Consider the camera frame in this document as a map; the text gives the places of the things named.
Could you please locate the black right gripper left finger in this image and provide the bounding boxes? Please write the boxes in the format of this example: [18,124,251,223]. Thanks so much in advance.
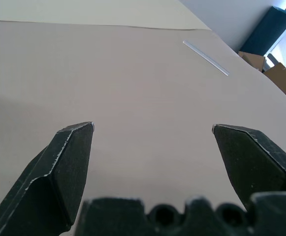
[0,121,95,236]

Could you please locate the brown cardboard box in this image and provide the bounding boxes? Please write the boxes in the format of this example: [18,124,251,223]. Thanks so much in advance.
[263,62,286,109]
[238,51,269,72]

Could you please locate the dark blue rolled mat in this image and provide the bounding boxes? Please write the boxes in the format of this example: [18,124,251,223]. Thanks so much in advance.
[240,6,286,57]

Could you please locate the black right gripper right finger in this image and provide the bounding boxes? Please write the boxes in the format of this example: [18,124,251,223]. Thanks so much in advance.
[211,123,286,214]

